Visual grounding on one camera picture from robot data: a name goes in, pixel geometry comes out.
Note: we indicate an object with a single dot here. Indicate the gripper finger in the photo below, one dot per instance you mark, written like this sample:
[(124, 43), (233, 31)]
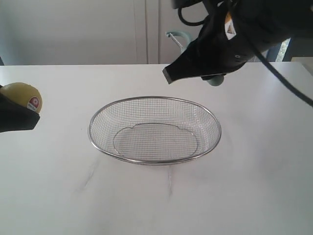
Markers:
[(14, 117)]

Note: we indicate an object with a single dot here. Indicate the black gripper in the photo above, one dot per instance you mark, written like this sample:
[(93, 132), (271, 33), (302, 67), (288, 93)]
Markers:
[(223, 45)]

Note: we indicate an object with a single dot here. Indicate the yellow lemon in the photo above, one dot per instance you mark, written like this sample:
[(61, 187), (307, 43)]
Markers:
[(24, 95)]

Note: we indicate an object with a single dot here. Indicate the teal handled peeler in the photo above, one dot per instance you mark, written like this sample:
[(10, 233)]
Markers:
[(215, 80)]

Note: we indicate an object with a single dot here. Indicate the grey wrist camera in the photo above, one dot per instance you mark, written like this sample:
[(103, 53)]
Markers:
[(176, 4)]

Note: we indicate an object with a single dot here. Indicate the steel wire mesh basket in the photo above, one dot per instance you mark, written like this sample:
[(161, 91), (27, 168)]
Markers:
[(154, 130)]

